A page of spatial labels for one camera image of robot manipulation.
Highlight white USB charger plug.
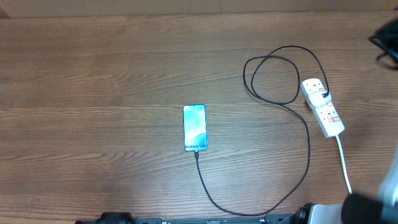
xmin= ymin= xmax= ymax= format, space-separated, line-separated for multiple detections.
xmin=306 ymin=90 xmax=332 ymax=109

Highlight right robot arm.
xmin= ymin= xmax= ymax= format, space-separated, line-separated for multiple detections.
xmin=341 ymin=19 xmax=397 ymax=224

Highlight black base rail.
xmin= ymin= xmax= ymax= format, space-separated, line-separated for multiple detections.
xmin=133 ymin=202 xmax=345 ymax=224

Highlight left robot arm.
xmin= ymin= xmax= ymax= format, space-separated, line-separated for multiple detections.
xmin=75 ymin=212 xmax=134 ymax=224

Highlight blue Galaxy smartphone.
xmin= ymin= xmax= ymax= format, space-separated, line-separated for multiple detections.
xmin=183 ymin=105 xmax=208 ymax=152

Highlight black USB charging cable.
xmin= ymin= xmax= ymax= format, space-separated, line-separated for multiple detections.
xmin=194 ymin=45 xmax=331 ymax=217

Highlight white power strip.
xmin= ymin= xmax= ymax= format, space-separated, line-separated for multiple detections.
xmin=300 ymin=78 xmax=345 ymax=138

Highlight white power strip cord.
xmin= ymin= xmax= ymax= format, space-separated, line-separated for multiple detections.
xmin=334 ymin=135 xmax=354 ymax=194

